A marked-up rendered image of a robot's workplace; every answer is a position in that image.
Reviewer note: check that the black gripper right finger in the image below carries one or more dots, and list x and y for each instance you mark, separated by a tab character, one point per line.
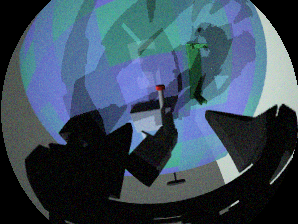
240	135

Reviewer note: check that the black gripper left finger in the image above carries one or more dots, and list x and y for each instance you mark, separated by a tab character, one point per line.
103	162

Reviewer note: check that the pin with red cap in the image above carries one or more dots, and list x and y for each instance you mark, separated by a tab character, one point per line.
160	88

